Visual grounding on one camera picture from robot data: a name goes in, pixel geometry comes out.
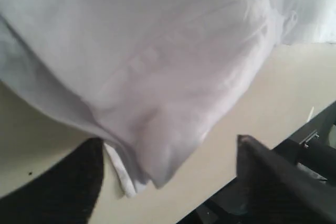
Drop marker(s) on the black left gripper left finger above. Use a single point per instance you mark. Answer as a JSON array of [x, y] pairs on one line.
[[66, 193]]

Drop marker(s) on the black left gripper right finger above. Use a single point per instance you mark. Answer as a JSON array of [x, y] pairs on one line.
[[278, 192]]

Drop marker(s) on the white t-shirt with red lettering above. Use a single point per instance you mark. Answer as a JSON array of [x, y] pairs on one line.
[[150, 77]]

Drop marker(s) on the dark table frame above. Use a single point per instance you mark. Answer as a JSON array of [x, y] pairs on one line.
[[308, 149]]

